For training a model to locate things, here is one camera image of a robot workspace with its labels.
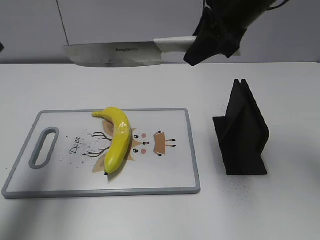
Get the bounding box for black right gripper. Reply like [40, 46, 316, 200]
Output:
[183, 4, 250, 67]

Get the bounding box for yellow plastic banana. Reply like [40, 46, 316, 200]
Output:
[91, 107, 132, 176]

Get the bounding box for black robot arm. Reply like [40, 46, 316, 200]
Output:
[183, 0, 288, 66]

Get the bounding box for black knife stand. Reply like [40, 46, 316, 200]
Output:
[212, 79, 270, 176]

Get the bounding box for white-handled steel kitchen knife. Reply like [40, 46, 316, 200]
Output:
[62, 35, 241, 69]

